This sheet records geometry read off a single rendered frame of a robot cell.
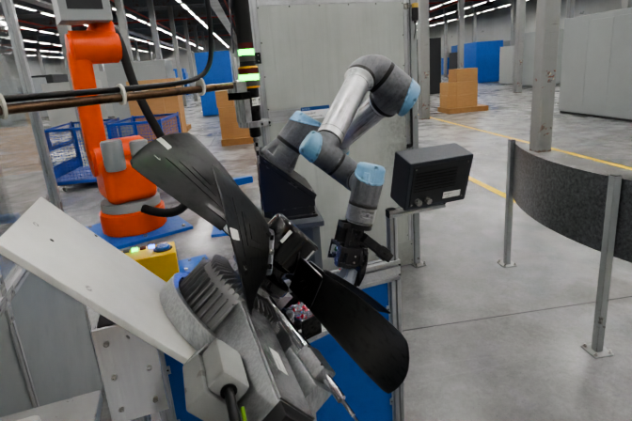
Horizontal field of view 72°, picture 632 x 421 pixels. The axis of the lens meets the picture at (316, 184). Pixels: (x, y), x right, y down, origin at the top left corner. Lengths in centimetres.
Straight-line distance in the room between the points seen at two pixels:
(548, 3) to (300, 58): 529
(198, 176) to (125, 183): 384
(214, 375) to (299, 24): 246
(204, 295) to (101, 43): 413
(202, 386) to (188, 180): 42
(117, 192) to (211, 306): 394
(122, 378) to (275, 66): 222
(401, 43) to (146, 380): 270
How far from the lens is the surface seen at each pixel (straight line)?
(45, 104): 72
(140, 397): 96
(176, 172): 93
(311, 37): 292
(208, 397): 69
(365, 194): 108
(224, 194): 65
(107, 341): 90
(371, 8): 310
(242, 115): 94
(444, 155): 159
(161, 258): 136
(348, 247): 111
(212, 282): 89
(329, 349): 171
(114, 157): 466
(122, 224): 484
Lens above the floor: 156
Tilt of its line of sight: 15 degrees down
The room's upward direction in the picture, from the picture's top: 5 degrees counter-clockwise
